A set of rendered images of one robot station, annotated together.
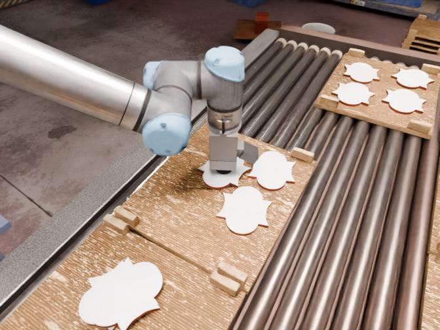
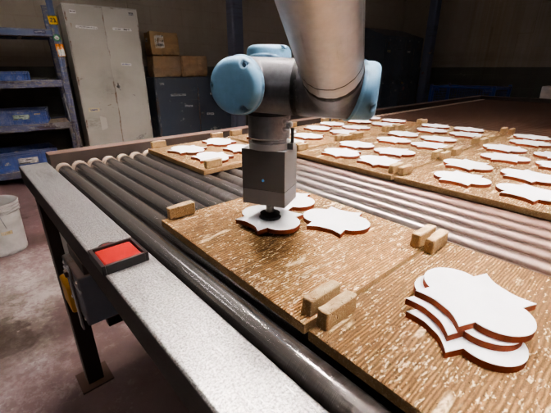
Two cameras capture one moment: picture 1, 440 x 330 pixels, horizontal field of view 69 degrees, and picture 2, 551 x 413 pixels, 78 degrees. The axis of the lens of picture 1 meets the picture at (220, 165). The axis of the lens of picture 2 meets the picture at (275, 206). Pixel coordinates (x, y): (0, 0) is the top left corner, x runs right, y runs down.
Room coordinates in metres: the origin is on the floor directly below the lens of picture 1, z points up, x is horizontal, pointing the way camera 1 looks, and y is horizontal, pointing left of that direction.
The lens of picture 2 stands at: (0.37, 0.57, 1.22)
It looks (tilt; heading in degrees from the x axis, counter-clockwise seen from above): 22 degrees down; 289
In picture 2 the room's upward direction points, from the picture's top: straight up
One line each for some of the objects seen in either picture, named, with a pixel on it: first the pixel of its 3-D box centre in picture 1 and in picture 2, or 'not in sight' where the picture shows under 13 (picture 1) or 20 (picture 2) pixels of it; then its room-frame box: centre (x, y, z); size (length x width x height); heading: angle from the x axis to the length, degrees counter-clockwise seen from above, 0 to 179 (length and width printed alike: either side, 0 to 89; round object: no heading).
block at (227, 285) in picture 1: (224, 283); (436, 240); (0.27, -0.01, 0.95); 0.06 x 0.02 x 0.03; 60
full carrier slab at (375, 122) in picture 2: not in sight; (376, 121); (0.46, -1.51, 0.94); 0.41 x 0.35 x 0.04; 152
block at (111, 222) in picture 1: (116, 224); (336, 309); (0.41, 0.22, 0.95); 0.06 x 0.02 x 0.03; 60
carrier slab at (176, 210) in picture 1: (222, 188); (292, 232); (0.53, -0.01, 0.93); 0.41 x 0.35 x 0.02; 150
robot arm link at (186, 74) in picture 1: (173, 85); (258, 85); (0.56, 0.09, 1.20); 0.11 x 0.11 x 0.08; 1
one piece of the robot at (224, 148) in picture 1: (234, 141); (275, 167); (0.57, -0.03, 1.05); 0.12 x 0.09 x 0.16; 86
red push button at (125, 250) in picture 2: not in sight; (118, 256); (0.79, 0.17, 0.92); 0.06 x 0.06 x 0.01; 61
